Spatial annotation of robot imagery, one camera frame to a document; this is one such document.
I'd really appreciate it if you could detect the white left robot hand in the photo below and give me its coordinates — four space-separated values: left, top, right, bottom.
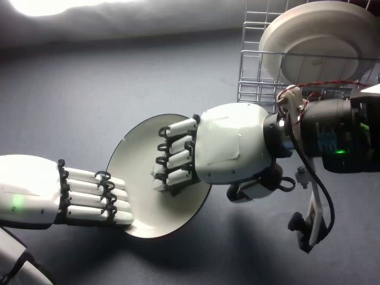
0 154 134 285

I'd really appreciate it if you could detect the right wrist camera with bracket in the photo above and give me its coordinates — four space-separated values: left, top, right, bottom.
288 166 335 254

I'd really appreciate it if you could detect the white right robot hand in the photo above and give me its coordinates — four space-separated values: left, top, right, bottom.
151 102 296 204

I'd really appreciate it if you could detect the white plate black rim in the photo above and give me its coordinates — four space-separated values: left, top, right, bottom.
258 1 379 90
105 113 212 239

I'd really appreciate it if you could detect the chrome wire plate rack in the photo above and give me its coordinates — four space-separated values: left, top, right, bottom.
237 0 380 115

